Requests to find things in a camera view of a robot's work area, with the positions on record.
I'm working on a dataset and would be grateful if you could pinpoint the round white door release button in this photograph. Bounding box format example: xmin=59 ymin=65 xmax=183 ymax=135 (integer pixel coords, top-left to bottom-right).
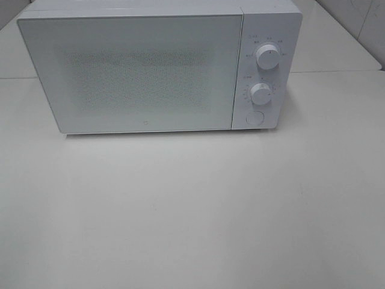
xmin=246 ymin=111 xmax=265 ymax=126

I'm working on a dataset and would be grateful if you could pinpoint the white microwave knob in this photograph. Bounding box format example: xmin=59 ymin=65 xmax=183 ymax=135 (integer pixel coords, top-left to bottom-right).
xmin=255 ymin=42 xmax=281 ymax=70
xmin=250 ymin=82 xmax=273 ymax=105

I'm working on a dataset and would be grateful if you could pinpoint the white microwave door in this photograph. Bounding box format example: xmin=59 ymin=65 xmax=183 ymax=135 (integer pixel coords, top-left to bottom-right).
xmin=17 ymin=15 xmax=242 ymax=134

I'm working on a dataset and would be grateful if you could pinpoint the white microwave oven body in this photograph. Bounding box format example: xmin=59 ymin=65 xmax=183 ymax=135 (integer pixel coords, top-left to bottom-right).
xmin=17 ymin=1 xmax=303 ymax=133

